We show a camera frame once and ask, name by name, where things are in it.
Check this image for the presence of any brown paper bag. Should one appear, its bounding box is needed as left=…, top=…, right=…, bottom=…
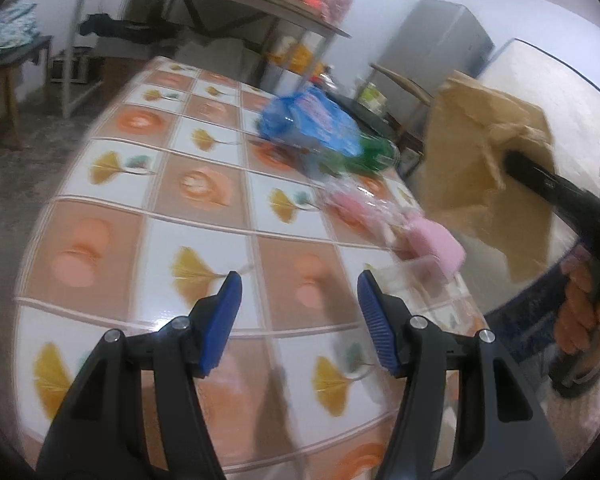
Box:
left=420, top=71, right=556, bottom=283

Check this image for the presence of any wooden chair with green seat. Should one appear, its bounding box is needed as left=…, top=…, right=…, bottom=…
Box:
left=0, top=35, right=56, bottom=151

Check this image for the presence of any green plastic bottle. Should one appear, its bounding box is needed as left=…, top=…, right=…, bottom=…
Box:
left=330, top=132, right=401, bottom=178

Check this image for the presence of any patterned dining table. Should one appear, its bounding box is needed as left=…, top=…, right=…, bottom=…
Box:
left=12, top=56, right=486, bottom=480

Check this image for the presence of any black clothing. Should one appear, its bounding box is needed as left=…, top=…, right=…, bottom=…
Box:
left=77, top=12, right=181, bottom=41

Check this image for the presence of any white sack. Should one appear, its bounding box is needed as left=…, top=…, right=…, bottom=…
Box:
left=172, top=37, right=266, bottom=86

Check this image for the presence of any yellow plastic bag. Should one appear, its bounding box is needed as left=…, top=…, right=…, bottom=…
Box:
left=280, top=40, right=326, bottom=78

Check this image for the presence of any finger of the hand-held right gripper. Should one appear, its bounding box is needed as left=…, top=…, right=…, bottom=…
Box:
left=504, top=150, right=588, bottom=221

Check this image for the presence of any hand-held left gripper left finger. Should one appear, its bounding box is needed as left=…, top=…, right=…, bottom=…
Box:
left=35, top=270, right=243, bottom=480

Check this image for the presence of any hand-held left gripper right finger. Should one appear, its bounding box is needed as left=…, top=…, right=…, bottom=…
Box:
left=356, top=269, right=566, bottom=480

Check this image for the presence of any wooden armchair with black seat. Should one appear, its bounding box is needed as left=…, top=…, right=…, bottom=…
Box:
left=330, top=62, right=436, bottom=161

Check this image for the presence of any white mattress with blue edge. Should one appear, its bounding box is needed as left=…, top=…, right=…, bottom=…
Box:
left=425, top=37, right=600, bottom=321

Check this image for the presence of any pink sponge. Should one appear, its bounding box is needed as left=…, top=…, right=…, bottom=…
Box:
left=390, top=212, right=468, bottom=273

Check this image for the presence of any grey metal side table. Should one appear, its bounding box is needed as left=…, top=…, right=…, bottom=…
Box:
left=62, top=0, right=353, bottom=121

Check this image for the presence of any green and white carton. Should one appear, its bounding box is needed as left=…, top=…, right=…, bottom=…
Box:
left=357, top=81, right=386, bottom=113

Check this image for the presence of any person's right hand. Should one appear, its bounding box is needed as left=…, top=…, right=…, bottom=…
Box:
left=554, top=252, right=600, bottom=361

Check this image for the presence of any pink plastic bag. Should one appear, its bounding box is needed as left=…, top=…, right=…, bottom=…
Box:
left=322, top=0, right=353, bottom=26

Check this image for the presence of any blue plastic packet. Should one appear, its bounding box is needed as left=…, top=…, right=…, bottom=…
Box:
left=259, top=86, right=368, bottom=161

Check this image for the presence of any floral cloth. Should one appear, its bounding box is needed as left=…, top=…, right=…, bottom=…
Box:
left=0, top=0, right=41, bottom=58

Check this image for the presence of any clear plastic bag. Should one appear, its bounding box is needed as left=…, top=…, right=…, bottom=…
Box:
left=325, top=182, right=406, bottom=241

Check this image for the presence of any grey refrigerator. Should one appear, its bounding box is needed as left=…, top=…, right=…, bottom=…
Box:
left=380, top=0, right=496, bottom=121

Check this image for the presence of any clear plastic container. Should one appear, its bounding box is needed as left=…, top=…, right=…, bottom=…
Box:
left=375, top=255, right=486, bottom=321

